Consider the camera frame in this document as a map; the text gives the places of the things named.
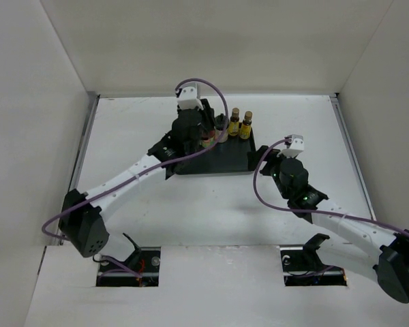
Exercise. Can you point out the yellow label bottle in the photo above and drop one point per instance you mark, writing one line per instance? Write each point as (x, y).
(246, 126)
(233, 127)

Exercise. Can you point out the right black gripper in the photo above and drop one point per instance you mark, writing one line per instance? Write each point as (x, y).
(271, 156)

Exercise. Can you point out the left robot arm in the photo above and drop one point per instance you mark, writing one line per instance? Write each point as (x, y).
(84, 214)

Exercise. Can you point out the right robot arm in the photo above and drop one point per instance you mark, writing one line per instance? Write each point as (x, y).
(375, 250)

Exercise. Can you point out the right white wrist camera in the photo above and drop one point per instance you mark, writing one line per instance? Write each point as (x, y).
(294, 146)

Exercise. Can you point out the black plastic tray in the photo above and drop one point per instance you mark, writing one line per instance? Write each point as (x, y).
(224, 158)

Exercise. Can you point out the red chili sauce bottle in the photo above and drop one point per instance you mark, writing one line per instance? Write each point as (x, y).
(207, 139)

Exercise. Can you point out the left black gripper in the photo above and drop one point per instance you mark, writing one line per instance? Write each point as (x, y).
(208, 114)

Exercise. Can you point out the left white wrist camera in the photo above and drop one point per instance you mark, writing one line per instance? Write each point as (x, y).
(188, 97)

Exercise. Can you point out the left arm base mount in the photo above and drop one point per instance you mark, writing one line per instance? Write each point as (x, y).
(140, 269)

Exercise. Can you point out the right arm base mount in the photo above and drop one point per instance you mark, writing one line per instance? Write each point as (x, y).
(302, 266)

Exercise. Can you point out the white powder shaker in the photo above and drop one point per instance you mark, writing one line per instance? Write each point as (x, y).
(221, 134)

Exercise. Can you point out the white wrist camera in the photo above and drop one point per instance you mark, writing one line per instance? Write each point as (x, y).
(188, 97)
(294, 146)

